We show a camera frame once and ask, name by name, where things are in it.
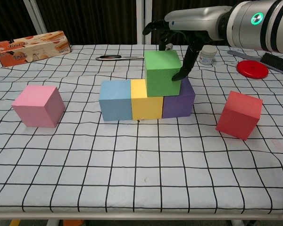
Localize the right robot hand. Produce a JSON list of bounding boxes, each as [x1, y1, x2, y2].
[[142, 6, 233, 82]]

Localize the green foam cube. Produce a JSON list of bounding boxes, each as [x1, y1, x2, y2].
[[144, 50, 183, 97]]

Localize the purple foam cube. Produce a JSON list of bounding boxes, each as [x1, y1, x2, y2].
[[161, 77, 196, 119]]

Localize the blue foam cube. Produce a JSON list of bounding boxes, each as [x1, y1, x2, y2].
[[99, 79, 133, 122]]

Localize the pink foam cube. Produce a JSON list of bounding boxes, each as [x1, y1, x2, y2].
[[11, 85, 66, 129]]

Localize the yellow foam cube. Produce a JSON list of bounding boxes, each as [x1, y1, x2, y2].
[[131, 79, 165, 121]]

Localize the red foam cube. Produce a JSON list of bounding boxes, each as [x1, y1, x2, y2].
[[216, 90, 263, 141]]

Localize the black pleated curtain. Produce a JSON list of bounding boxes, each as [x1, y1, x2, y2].
[[35, 0, 138, 45], [150, 0, 241, 46], [0, 0, 37, 45]]

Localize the small white jar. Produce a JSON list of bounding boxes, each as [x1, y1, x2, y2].
[[198, 45, 217, 66]]

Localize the red round plastic lid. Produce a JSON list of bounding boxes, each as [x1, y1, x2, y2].
[[236, 60, 270, 80]]

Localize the grey brush with black bristles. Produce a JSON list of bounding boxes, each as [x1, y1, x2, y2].
[[227, 49, 283, 75]]

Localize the steel ladle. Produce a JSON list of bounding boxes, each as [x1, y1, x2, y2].
[[95, 43, 174, 61]]

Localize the white black-grid tablecloth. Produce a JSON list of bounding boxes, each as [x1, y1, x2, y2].
[[0, 43, 283, 215]]

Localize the orange biscuit box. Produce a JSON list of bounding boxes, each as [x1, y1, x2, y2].
[[0, 30, 73, 68]]

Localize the orange object under table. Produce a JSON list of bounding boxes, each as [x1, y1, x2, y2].
[[63, 219, 84, 226]]

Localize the grey table edge rail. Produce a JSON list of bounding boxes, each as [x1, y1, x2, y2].
[[0, 210, 283, 221]]

